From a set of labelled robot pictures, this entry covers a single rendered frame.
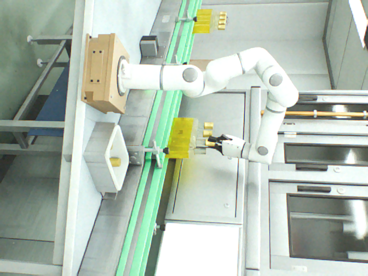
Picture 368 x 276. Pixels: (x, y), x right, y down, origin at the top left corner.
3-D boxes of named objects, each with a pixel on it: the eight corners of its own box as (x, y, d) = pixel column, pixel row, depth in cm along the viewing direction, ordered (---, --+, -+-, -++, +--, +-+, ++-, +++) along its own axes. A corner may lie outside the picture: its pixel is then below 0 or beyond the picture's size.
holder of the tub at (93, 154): (101, 199, 163) (119, 200, 162) (82, 154, 143) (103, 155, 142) (111, 167, 175) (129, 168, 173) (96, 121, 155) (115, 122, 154)
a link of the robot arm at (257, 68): (242, 61, 144) (280, 49, 144) (232, 47, 155) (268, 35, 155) (248, 93, 152) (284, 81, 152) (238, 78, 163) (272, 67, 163)
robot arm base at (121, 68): (114, 80, 144) (156, 82, 143) (118, 49, 147) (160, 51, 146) (123, 97, 159) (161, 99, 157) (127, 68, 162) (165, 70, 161)
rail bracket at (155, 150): (143, 168, 175) (171, 170, 173) (136, 142, 163) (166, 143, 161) (144, 164, 177) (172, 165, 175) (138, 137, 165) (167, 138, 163)
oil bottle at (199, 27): (181, 34, 262) (224, 33, 257) (180, 26, 258) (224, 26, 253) (182, 29, 266) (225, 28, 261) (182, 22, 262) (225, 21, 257)
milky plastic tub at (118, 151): (98, 192, 159) (120, 193, 158) (83, 155, 143) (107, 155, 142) (110, 159, 171) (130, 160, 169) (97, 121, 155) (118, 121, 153)
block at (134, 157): (127, 165, 174) (142, 166, 173) (122, 151, 168) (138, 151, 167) (128, 159, 177) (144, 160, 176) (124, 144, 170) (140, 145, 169)
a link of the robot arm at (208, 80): (235, 48, 149) (233, 64, 164) (174, 68, 149) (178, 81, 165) (243, 71, 147) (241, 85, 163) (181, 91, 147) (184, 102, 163)
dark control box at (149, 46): (141, 56, 216) (156, 56, 214) (138, 43, 210) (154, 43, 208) (144, 47, 221) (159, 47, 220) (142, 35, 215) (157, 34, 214)
